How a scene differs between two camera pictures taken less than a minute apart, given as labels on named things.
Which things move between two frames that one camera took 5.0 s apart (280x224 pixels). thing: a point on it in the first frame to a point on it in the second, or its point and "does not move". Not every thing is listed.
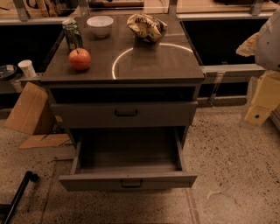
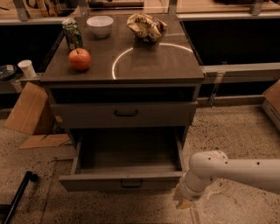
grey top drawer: (123, 115) does not move
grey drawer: (129, 158) does not move
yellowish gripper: (269, 46) to (187, 192)
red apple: (80, 59) does not move
